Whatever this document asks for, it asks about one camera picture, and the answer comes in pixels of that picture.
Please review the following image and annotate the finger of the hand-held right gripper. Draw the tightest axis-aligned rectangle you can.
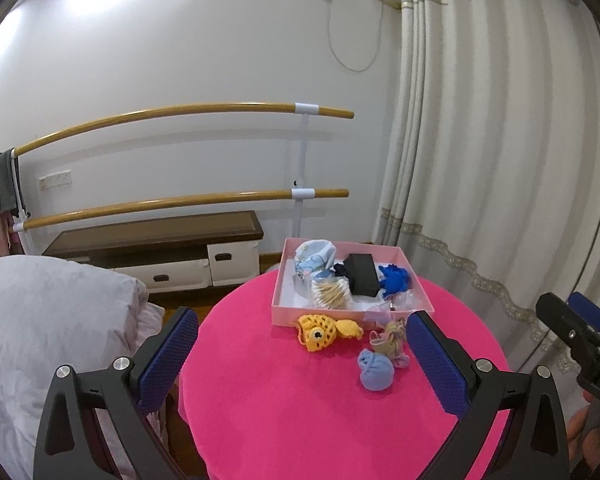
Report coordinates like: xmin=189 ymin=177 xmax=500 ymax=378
xmin=535 ymin=292 xmax=600 ymax=361
xmin=567 ymin=291 xmax=600 ymax=333

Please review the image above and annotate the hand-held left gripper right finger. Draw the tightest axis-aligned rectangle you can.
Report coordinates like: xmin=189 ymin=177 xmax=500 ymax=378
xmin=406 ymin=310 xmax=571 ymax=480

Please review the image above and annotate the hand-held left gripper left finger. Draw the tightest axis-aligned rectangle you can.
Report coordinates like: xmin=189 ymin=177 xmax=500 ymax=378
xmin=32 ymin=306 xmax=201 ymax=480

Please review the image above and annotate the beige organza pouch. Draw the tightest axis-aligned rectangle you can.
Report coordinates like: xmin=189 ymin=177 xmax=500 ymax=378
xmin=369 ymin=321 xmax=411 ymax=368

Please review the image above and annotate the light blue sock ball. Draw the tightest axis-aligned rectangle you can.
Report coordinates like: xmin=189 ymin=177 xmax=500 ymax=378
xmin=356 ymin=350 xmax=395 ymax=391

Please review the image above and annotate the clear plastic bag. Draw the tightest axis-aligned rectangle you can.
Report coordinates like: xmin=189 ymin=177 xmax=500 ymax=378
xmin=380 ymin=292 xmax=418 ymax=323

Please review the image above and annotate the blue crochet toy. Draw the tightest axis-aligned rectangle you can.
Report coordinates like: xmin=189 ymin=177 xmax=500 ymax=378
xmin=377 ymin=262 xmax=412 ymax=298

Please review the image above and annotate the black foam block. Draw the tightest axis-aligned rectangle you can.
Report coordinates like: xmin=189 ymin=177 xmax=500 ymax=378
xmin=342 ymin=253 xmax=381 ymax=297

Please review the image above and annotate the yellow crochet fish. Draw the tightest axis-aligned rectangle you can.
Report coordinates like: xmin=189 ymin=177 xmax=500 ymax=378
xmin=296 ymin=313 xmax=365 ymax=353

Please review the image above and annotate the bag of cotton swabs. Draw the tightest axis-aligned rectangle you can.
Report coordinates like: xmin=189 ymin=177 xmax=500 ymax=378
xmin=310 ymin=278 xmax=353 ymax=310

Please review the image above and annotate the pink cardboard box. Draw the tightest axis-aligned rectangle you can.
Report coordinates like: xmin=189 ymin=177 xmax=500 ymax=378
xmin=271 ymin=237 xmax=437 ymax=328

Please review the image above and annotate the cartoon print baby hat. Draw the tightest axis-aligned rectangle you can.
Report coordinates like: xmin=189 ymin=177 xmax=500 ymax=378
xmin=292 ymin=240 xmax=338 ymax=281

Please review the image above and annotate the person's right hand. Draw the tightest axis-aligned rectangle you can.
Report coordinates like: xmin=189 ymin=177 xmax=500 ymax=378
xmin=567 ymin=392 xmax=600 ymax=480

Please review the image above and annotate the round pink table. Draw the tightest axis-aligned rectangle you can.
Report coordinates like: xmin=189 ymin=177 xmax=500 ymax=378
xmin=177 ymin=270 xmax=513 ymax=480

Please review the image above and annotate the white bed duvet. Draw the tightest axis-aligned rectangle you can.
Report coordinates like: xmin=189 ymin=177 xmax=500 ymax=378
xmin=0 ymin=255 xmax=167 ymax=480

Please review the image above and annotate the low brown white cabinet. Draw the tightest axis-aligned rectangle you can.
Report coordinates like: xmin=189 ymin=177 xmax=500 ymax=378
xmin=42 ymin=210 xmax=265 ymax=293

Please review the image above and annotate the cream curtain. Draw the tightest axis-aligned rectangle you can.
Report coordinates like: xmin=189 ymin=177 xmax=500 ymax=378
xmin=370 ymin=0 xmax=600 ymax=391

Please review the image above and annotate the pink hanging cloth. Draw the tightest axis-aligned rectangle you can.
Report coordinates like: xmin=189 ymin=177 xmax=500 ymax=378
xmin=0 ymin=210 xmax=16 ymax=256

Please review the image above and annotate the grey hanging cloth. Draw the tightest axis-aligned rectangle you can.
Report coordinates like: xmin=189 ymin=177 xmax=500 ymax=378
xmin=0 ymin=151 xmax=23 ymax=216

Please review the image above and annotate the short wooden barre rail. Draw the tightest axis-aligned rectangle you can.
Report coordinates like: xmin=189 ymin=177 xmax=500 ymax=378
xmin=10 ymin=188 xmax=350 ymax=233

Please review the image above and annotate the white wall switch plate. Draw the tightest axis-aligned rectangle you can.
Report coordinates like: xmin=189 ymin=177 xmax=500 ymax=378
xmin=38 ymin=172 xmax=72 ymax=190

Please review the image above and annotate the white barre post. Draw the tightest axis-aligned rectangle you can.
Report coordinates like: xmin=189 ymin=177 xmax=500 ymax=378
xmin=291 ymin=103 xmax=321 ymax=239
xmin=7 ymin=149 xmax=36 ymax=256

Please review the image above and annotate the long wooden barre rail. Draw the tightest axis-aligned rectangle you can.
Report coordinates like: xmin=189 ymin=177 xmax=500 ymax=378
xmin=12 ymin=103 xmax=355 ymax=158

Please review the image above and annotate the white power cable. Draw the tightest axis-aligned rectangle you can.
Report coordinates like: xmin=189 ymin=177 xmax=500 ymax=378
xmin=326 ymin=0 xmax=385 ymax=74

